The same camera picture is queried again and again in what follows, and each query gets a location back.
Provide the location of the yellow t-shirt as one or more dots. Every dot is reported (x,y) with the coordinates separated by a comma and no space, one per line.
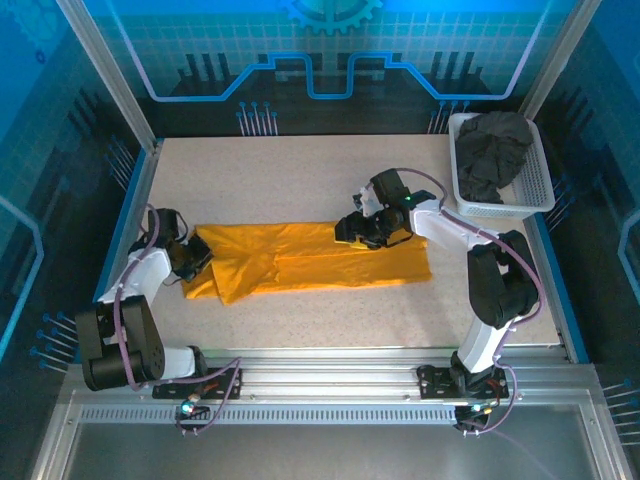
(300,260)

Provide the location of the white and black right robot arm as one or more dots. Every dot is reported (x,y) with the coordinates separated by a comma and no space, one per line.
(440,225)

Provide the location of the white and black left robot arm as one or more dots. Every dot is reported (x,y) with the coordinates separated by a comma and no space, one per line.
(145,270)

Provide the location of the black t-shirt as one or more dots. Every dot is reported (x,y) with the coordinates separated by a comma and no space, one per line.
(492,147)

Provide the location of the black connector with green light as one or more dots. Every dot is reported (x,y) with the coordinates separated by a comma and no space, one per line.
(192,407)
(475,412)

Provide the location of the white plastic basket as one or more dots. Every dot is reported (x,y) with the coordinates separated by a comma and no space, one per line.
(537,190)

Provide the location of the slotted aluminium strip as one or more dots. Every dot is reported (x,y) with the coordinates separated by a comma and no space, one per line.
(325,415)

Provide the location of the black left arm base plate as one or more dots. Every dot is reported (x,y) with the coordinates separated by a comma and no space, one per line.
(225,382)

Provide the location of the aluminium front rail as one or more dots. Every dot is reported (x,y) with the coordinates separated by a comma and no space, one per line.
(325,370)

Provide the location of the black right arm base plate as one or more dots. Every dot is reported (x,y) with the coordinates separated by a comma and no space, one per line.
(435,382)

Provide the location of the aluminium frame post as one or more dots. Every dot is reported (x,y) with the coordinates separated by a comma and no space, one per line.
(560,55)
(100,60)

